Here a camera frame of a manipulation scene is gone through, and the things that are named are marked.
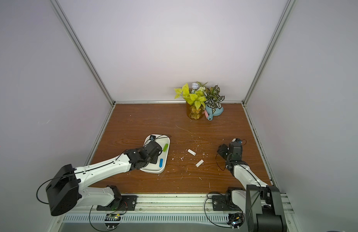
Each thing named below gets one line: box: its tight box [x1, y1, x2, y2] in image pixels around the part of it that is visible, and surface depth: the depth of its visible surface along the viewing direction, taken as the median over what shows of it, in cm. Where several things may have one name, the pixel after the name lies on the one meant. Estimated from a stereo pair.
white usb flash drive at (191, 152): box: [187, 148, 197, 157], surface depth 94 cm
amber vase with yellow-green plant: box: [174, 82, 207, 120], surface depth 94 cm
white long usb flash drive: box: [195, 159, 205, 168], surface depth 89 cm
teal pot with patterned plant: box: [204, 85, 225, 121], surface depth 94 cm
